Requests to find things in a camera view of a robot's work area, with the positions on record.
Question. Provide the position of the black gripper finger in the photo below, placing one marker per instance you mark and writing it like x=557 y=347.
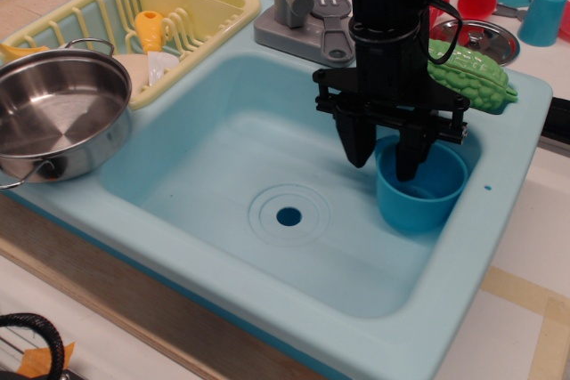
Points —
x=411 y=151
x=357 y=135

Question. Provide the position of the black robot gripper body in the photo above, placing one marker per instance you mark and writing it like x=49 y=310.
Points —
x=389 y=83

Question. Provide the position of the blue plastic cup with handle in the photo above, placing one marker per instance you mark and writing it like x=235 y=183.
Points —
x=424 y=202

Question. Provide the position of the steel pot lid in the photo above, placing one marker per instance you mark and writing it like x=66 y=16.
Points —
x=476 y=42

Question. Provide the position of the blue upside-down cup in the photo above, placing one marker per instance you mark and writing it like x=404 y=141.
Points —
x=542 y=22

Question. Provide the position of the stainless steel pot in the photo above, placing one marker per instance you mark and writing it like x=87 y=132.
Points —
x=64 y=112

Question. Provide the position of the grey toy faucet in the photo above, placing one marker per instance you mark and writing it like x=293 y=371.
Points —
x=315 y=30

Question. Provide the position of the green toy bitter gourd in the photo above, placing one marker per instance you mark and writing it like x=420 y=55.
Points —
x=477 y=77

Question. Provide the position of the light blue toy sink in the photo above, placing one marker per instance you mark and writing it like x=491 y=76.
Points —
x=233 y=188

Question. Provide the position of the black bar right edge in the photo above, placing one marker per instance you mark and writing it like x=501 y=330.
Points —
x=557 y=123

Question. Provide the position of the yellow dish drying rack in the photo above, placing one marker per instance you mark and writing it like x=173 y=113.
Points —
x=193 y=29

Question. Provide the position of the white plastic piece in rack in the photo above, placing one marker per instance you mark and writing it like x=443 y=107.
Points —
x=158 y=64

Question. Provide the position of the cream plate in rack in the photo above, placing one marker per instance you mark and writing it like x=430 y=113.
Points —
x=136 y=65

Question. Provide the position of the yellow toy spatula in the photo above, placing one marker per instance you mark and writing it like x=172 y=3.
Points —
x=11 y=53

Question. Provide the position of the orange tape piece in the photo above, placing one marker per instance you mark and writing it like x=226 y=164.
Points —
x=37 y=362

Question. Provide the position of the red cup with handle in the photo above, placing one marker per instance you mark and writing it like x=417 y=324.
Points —
x=435 y=12

